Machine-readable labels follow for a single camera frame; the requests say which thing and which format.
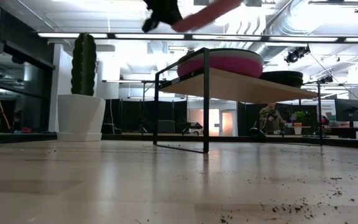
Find dark computer monitor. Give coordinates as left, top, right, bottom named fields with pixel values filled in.
left=334, top=98, right=358, bottom=123

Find overhead light bar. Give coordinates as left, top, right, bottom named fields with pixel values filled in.
left=37, top=31, right=358, bottom=44

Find silver ventilation duct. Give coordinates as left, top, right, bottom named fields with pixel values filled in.
left=249, top=0, right=312, bottom=65

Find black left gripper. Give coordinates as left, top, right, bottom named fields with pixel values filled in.
left=141, top=0, right=183, bottom=34

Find pink plate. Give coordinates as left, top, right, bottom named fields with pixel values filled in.
left=176, top=57, right=264, bottom=79

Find black frame wooden shelf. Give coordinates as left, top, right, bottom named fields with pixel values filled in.
left=153, top=47, right=323, bottom=154

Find white faceted plant pot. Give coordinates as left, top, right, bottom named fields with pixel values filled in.
left=57, top=94, right=106, bottom=142

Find person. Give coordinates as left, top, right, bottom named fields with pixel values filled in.
left=258, top=102, right=287, bottom=136

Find small green potted plant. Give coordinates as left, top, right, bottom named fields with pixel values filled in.
left=290, top=111, right=307, bottom=136

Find salmon red plate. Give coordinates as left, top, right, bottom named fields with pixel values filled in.
left=170, top=0, right=244, bottom=34

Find tall green cactus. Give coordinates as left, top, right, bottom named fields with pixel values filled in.
left=70, top=32, right=98, bottom=96

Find grey office chair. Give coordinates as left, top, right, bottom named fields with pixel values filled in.
left=157, top=119, right=176, bottom=134

